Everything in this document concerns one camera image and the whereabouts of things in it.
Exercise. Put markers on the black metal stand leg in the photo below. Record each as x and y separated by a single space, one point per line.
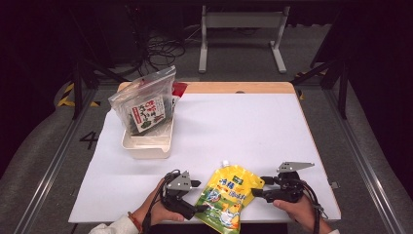
77 87
342 87

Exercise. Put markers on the red snack packet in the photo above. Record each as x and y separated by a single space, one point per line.
178 89

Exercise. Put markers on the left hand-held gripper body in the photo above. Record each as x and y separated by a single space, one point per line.
178 182

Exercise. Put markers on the aluminium floor rail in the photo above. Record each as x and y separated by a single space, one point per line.
55 162
360 156

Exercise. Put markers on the person's right hand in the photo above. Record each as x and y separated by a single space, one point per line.
300 213

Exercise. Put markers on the white compartment storage box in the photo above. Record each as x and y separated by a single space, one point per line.
147 148

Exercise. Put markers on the yellow spout pouch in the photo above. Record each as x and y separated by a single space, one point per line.
227 195

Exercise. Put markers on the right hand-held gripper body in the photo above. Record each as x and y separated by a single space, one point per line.
289 188

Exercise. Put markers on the white metal stand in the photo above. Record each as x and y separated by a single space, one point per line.
243 20

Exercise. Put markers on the person's left hand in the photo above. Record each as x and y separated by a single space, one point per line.
157 213

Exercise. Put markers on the yellow black hazard tape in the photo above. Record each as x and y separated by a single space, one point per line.
66 94

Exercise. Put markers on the small grey metal clip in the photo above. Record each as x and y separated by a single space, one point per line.
334 185

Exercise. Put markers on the clear bag of dried seaweed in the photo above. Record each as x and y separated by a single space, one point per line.
146 104

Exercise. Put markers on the white table sheet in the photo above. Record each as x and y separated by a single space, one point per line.
227 130

